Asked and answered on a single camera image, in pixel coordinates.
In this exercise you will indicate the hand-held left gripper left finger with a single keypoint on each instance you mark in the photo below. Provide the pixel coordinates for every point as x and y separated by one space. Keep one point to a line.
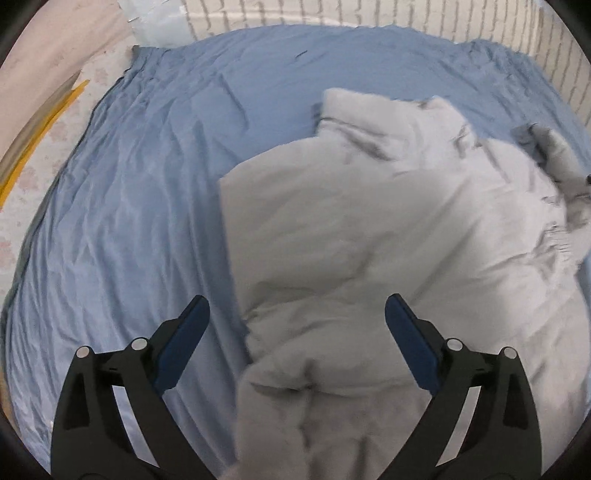
184 341

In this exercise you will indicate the yellow-edged flat board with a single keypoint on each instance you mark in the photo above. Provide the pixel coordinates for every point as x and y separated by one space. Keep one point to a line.
27 152

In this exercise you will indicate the blue bed sheet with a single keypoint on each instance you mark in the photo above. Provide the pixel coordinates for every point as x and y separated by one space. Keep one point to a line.
161 184

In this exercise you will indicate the clear plastic bag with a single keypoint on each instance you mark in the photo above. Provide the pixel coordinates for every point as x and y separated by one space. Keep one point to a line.
157 27

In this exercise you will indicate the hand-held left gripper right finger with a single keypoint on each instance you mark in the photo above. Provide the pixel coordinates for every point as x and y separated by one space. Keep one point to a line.
413 346

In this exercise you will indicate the white floral mattress cover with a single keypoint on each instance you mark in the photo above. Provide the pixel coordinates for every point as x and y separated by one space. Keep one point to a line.
69 120

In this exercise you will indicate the white puffy jacket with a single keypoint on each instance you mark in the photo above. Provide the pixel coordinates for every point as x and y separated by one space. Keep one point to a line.
369 230

